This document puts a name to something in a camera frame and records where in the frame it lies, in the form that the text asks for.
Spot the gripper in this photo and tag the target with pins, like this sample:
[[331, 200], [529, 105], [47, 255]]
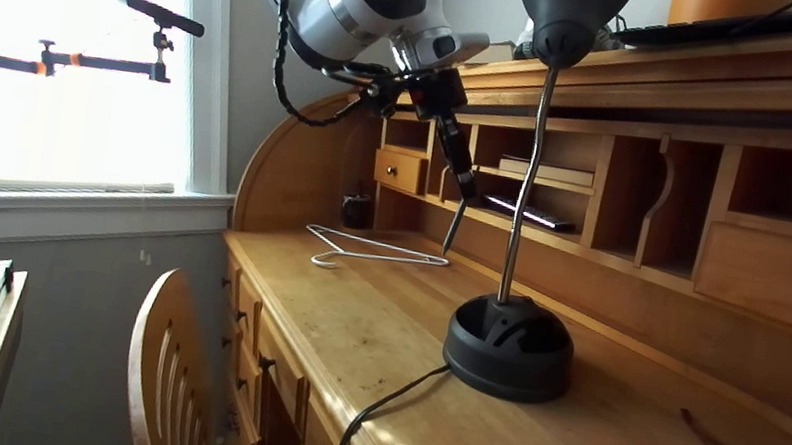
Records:
[[437, 95]]

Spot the dark pen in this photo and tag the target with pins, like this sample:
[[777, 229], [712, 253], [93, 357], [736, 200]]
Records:
[[454, 227]]

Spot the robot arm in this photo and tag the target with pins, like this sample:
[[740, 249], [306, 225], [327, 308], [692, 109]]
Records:
[[366, 2]]

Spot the black desk lamp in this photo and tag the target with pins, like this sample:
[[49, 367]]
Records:
[[507, 349]]

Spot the small wooden drawer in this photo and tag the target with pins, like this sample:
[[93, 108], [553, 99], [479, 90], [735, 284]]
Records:
[[407, 173]]

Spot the small black pot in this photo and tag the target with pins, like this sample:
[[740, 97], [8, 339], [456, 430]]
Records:
[[356, 212]]

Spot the black remote control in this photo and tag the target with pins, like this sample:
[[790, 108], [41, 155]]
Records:
[[542, 216]]

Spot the wooden desk drawer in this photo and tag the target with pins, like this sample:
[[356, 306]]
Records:
[[248, 306], [285, 386]]

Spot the orange round container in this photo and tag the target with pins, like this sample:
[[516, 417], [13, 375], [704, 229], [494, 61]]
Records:
[[711, 6]]

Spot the wide wooden drawer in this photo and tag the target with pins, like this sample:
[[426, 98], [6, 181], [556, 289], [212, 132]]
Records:
[[765, 274]]

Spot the window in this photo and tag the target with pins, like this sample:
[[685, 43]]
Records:
[[61, 47]]

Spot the wooden chair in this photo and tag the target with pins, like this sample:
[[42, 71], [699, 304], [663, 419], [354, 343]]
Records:
[[161, 376]]

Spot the camera on mount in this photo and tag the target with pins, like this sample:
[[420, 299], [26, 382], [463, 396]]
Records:
[[160, 14]]

